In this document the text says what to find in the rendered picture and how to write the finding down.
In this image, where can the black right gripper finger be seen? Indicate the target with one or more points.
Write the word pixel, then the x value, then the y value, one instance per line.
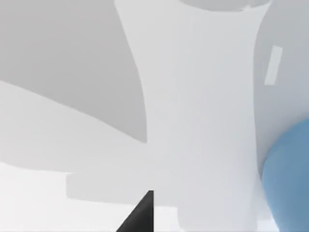
pixel 144 217

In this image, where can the white and blue bottle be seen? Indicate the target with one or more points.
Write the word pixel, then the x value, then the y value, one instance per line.
pixel 288 174

